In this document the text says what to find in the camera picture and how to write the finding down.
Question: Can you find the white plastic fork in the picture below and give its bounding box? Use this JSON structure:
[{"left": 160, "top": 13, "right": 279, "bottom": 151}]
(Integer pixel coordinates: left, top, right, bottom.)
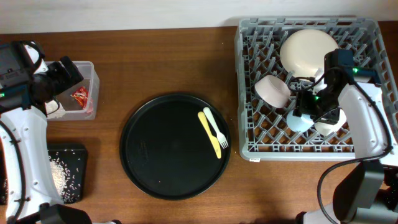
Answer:
[{"left": 203, "top": 107, "right": 229, "bottom": 149}]

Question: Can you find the pink small bowl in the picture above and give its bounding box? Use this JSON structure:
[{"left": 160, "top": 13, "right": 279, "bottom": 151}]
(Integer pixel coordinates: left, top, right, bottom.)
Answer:
[{"left": 254, "top": 75, "right": 291, "bottom": 108}]

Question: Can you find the black rectangular tray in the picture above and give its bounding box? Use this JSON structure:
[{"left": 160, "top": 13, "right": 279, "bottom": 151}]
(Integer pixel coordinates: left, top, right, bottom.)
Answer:
[{"left": 0, "top": 143, "right": 88, "bottom": 206}]

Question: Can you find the pile of rice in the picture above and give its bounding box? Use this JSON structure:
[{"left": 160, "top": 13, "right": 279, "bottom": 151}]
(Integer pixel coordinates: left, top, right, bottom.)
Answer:
[{"left": 49, "top": 149, "right": 84, "bottom": 204}]

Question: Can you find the black cable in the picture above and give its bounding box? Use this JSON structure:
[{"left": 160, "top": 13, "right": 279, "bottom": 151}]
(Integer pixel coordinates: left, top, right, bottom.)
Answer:
[{"left": 287, "top": 67, "right": 393, "bottom": 224}]

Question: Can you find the clear plastic bin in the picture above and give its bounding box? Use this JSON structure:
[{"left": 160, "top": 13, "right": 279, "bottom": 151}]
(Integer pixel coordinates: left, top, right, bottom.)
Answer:
[{"left": 47, "top": 61, "right": 100, "bottom": 121}]

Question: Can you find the red snack wrapper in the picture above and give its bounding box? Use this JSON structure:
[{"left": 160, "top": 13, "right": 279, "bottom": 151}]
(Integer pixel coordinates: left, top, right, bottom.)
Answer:
[{"left": 71, "top": 86, "right": 89, "bottom": 109}]

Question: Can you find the white cup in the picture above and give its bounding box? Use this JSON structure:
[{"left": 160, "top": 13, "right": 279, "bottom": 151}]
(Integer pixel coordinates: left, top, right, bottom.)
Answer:
[{"left": 314, "top": 109, "right": 346, "bottom": 136}]

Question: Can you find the light blue cup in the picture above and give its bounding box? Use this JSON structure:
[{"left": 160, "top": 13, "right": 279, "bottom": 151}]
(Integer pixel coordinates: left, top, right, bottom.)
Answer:
[{"left": 286, "top": 110, "right": 314, "bottom": 133}]

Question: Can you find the grey dishwasher rack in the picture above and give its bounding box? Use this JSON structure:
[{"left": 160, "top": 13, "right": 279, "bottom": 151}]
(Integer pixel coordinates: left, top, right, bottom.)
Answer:
[{"left": 234, "top": 17, "right": 397, "bottom": 161}]

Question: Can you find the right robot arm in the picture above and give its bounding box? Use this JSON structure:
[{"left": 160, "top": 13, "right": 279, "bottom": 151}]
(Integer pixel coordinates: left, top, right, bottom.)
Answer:
[{"left": 287, "top": 49, "right": 397, "bottom": 223}]

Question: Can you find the beige large bowl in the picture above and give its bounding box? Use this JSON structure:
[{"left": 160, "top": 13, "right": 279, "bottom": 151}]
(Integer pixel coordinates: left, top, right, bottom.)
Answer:
[{"left": 280, "top": 29, "right": 338, "bottom": 78}]

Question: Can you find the round black tray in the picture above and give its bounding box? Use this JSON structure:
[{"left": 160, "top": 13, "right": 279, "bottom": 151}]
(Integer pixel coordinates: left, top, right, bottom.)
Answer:
[{"left": 119, "top": 93, "right": 231, "bottom": 200}]

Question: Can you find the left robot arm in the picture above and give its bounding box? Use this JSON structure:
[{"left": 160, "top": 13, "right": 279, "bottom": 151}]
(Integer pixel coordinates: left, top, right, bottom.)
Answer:
[{"left": 1, "top": 40, "right": 91, "bottom": 223}]

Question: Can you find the yellow plastic spoon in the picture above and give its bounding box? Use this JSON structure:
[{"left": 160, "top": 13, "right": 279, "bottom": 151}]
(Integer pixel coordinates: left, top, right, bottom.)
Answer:
[{"left": 198, "top": 111, "right": 221, "bottom": 159}]

